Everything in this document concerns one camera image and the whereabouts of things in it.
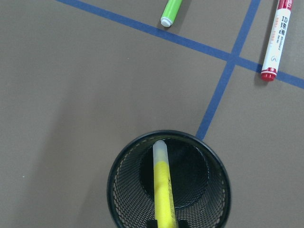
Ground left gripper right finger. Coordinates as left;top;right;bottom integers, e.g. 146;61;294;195
178;220;188;228

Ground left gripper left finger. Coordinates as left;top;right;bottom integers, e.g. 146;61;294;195
146;219;158;228

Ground yellow highlighter pen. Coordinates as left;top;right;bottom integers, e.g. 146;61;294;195
152;140;178;228

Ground red white marker pen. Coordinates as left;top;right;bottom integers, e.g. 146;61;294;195
261;0;294;82

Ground green highlighter pen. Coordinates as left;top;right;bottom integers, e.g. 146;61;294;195
160;0;182;28

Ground black mesh pen cup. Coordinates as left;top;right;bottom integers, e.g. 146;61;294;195
107;130;231;228

